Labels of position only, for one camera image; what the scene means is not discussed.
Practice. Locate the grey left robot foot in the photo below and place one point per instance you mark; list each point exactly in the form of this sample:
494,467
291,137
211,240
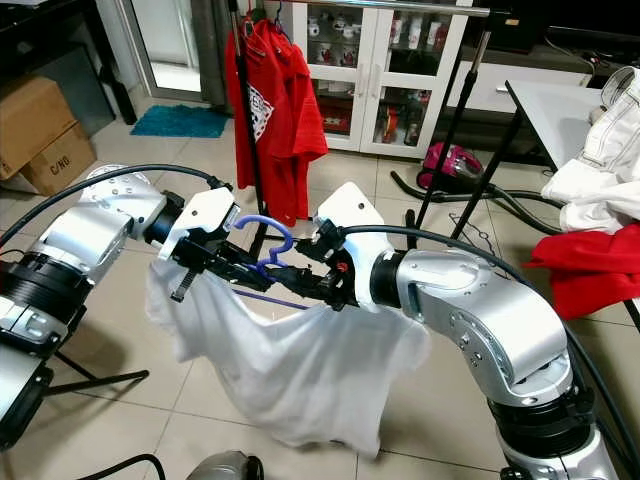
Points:
225,468

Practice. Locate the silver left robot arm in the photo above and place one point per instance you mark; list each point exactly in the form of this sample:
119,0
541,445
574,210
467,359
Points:
95,235

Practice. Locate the grey table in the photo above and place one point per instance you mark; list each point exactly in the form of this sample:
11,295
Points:
550,115

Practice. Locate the low white drawer cabinet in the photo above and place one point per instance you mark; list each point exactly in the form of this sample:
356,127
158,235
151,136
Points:
510,90

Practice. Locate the grey curtain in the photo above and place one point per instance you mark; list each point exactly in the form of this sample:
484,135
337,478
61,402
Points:
210,60

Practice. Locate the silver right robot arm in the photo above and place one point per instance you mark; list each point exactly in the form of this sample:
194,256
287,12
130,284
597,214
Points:
500,320

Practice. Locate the pink vacuum cleaner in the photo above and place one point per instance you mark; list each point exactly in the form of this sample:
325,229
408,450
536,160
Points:
450,165

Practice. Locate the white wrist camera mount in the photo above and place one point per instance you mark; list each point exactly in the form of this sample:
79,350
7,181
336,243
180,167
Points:
350,210
205,212

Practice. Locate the thin white shirt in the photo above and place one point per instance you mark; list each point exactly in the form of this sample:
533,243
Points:
280,370

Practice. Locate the clothes rack with silver rail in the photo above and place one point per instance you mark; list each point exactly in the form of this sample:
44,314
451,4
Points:
410,8

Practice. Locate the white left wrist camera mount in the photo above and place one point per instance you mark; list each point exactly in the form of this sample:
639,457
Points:
205,212

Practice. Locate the large plain cardboard box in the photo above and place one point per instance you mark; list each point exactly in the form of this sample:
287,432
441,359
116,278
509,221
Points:
35,120

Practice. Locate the white framed glass door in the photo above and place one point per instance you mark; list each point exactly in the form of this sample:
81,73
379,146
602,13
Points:
170,40

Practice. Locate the white denim jacket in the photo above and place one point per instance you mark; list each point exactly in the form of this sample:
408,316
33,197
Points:
600,170

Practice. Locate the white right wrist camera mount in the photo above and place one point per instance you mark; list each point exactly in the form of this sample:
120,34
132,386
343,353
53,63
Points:
350,210

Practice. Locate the white glass door cabinet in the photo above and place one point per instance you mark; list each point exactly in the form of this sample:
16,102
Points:
370,80

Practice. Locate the teal floor mat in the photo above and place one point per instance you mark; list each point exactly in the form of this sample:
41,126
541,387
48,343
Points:
180,122

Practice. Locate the black side table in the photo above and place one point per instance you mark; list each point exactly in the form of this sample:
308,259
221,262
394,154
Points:
50,25

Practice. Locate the grey board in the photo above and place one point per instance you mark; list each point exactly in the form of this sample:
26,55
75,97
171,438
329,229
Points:
85,85

